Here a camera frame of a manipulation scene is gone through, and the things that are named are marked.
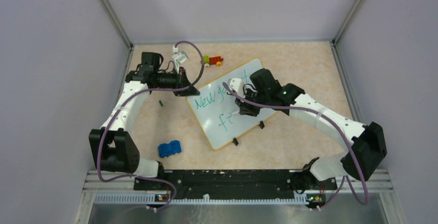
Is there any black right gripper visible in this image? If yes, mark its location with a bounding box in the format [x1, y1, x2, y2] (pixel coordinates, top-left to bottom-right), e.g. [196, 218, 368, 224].
[235, 87, 270, 117]

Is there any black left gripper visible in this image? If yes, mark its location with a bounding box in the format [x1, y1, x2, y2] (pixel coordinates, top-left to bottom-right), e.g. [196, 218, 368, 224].
[154, 66, 200, 97]

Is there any yellow-framed whiteboard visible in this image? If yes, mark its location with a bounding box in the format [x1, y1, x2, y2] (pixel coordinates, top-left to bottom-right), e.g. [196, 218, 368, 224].
[186, 58, 276, 150]

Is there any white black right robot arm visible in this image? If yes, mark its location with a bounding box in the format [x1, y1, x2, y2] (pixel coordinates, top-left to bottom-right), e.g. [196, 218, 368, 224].
[224, 68, 387, 189]

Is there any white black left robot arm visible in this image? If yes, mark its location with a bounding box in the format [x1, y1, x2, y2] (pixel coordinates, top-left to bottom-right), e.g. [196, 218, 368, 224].
[89, 52, 200, 190]

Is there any red toy train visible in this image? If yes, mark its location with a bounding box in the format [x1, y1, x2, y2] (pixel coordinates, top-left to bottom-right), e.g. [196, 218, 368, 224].
[202, 55, 224, 68]

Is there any blue toy car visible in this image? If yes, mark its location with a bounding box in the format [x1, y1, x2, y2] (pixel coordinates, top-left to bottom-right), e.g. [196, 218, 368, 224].
[158, 140, 182, 158]

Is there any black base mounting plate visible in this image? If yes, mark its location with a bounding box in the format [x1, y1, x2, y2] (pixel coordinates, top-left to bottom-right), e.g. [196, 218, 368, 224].
[133, 169, 337, 200]

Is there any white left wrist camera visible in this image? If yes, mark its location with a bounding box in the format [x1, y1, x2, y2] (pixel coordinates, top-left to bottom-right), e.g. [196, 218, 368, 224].
[172, 46, 189, 73]

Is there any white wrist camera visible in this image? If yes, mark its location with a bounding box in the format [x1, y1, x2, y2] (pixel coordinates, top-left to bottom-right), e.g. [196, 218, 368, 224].
[172, 46, 189, 73]
[227, 78, 244, 97]

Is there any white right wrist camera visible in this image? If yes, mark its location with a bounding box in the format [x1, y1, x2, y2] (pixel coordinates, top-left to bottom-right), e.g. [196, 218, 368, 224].
[227, 78, 244, 97]

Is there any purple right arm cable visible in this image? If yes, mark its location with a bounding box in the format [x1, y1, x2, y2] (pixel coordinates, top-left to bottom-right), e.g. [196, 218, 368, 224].
[222, 81, 370, 212]

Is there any aluminium frame rail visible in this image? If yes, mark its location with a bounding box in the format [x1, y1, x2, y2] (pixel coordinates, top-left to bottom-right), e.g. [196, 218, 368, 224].
[75, 169, 406, 223]

